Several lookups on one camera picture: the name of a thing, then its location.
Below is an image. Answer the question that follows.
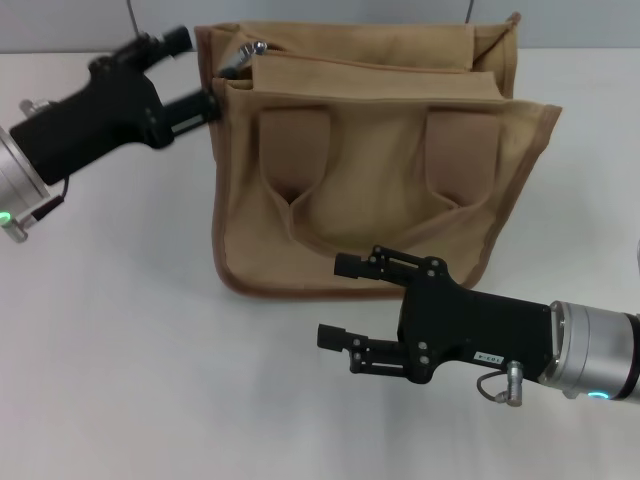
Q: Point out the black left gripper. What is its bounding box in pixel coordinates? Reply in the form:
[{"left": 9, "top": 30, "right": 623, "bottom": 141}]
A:
[{"left": 8, "top": 25, "right": 224, "bottom": 184}]

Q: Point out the right gripper cable with plugs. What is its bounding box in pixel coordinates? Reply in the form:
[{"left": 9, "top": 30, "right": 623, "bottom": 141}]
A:
[{"left": 474, "top": 362, "right": 524, "bottom": 405}]

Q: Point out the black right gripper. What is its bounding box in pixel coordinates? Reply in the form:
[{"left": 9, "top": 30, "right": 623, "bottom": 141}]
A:
[{"left": 316, "top": 244, "right": 559, "bottom": 386}]

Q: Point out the silver metal zipper pull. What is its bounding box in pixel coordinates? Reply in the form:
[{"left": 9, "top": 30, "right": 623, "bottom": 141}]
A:
[{"left": 219, "top": 40, "right": 269, "bottom": 79}]

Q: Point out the khaki canvas food bag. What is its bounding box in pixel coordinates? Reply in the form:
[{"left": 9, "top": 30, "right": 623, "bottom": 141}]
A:
[{"left": 193, "top": 12, "right": 564, "bottom": 304}]

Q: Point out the left gripper cable with plugs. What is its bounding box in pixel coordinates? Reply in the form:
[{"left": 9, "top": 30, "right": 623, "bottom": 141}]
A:
[{"left": 9, "top": 97, "right": 69, "bottom": 244}]

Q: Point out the gripper cable with plugs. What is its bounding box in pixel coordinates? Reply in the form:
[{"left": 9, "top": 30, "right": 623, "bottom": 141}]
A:
[
  {"left": 474, "top": 362, "right": 524, "bottom": 405},
  {"left": 9, "top": 97, "right": 69, "bottom": 244}
]

